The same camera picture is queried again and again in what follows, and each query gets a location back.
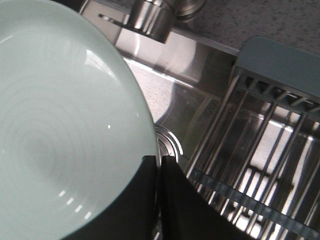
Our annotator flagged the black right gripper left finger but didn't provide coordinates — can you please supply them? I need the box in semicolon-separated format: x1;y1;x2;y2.
64;155;158;240

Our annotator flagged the stainless steel sink basin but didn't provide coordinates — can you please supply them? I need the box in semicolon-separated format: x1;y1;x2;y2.
78;0;320;240

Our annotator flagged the light green round plate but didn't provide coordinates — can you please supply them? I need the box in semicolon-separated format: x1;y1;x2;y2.
0;0;158;240

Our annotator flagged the grey sink dish rack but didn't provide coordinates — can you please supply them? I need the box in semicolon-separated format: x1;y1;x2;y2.
187;36;320;240

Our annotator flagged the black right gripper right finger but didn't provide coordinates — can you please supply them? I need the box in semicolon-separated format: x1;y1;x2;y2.
160;156;252;240

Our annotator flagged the metal sink drain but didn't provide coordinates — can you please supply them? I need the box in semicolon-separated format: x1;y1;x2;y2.
155;124;184;163

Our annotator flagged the stainless steel faucet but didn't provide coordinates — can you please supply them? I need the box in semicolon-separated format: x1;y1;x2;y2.
98;0;206;44

